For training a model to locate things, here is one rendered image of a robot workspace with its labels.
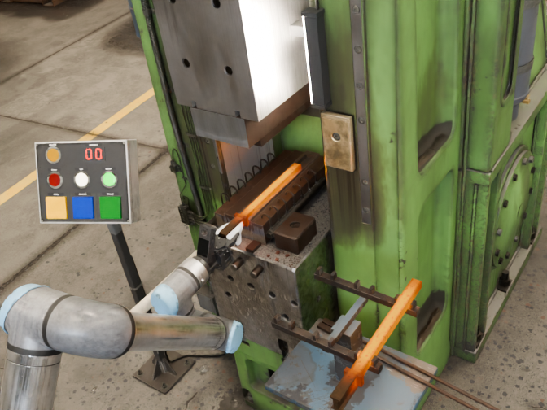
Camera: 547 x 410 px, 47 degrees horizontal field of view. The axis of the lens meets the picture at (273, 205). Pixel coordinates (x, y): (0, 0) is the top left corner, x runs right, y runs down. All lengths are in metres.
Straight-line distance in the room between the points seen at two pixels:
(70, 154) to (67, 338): 1.00
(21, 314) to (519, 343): 2.13
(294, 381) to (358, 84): 0.85
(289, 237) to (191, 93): 0.52
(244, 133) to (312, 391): 0.75
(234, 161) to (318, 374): 0.78
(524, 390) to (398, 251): 1.06
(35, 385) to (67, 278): 2.21
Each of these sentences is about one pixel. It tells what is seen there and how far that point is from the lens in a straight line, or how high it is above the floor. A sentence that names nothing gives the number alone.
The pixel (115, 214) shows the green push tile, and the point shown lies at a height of 0.99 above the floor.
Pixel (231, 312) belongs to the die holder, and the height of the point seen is 0.58.
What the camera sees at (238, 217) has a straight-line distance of 1.95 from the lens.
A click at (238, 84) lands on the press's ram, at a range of 1.68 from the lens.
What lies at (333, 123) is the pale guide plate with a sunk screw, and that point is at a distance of 1.72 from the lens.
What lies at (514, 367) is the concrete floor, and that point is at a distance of 2.84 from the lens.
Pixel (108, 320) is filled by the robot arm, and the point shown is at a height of 1.28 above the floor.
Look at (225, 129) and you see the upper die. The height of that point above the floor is 1.32.
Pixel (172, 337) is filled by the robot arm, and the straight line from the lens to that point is 1.53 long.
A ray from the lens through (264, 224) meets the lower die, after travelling 1.94.
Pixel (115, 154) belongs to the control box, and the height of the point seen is 1.16.
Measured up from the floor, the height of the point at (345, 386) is 0.99.
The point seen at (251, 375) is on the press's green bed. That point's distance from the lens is 2.54.
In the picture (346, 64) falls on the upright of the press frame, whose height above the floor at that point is 1.50.
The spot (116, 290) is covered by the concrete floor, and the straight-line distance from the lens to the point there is 3.40.
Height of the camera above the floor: 2.17
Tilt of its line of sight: 36 degrees down
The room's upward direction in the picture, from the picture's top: 9 degrees counter-clockwise
